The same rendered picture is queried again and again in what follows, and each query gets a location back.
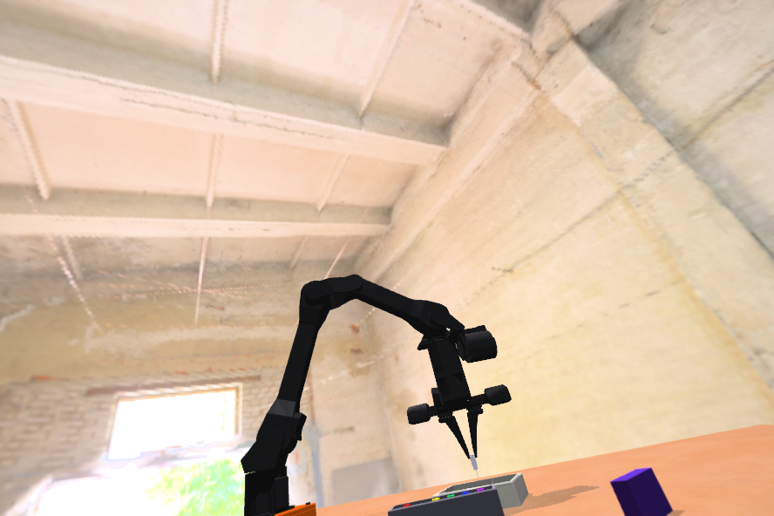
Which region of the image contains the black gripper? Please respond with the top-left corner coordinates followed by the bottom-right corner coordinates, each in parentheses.
top-left (407, 363), bottom-right (512, 459)

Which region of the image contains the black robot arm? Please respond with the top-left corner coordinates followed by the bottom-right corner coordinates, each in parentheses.
top-left (241, 275), bottom-right (498, 516)

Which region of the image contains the white shallow tray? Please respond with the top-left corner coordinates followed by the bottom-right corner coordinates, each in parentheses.
top-left (432, 472), bottom-right (529, 509)

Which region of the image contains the purple block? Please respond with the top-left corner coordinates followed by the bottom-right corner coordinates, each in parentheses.
top-left (610, 467), bottom-right (673, 516)

